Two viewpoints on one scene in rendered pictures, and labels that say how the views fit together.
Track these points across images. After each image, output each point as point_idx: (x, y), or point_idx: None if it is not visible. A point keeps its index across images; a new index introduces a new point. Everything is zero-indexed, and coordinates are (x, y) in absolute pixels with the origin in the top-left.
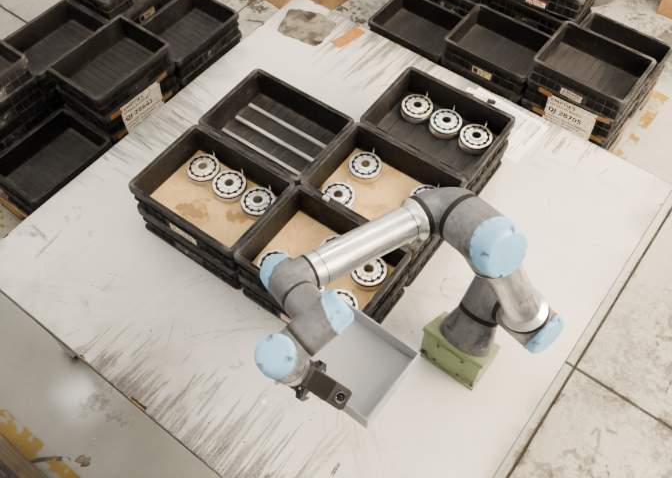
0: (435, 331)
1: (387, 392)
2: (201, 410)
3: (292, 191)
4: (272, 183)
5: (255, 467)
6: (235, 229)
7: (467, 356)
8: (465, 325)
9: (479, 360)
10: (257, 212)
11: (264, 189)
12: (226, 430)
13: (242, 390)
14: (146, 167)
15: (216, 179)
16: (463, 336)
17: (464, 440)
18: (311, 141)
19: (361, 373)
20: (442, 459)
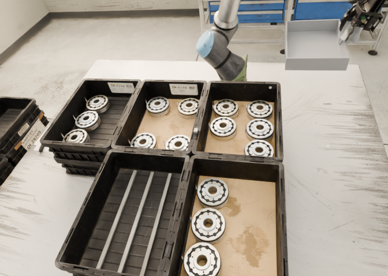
0: (241, 73)
1: (312, 32)
2: (365, 172)
3: (200, 153)
4: (191, 186)
5: (362, 131)
6: (244, 200)
7: (246, 58)
8: (234, 57)
9: (243, 57)
10: (224, 184)
11: (199, 191)
12: (361, 153)
13: (332, 159)
14: None
15: (209, 237)
16: (239, 58)
17: (271, 74)
18: (129, 191)
19: (313, 41)
20: (286, 76)
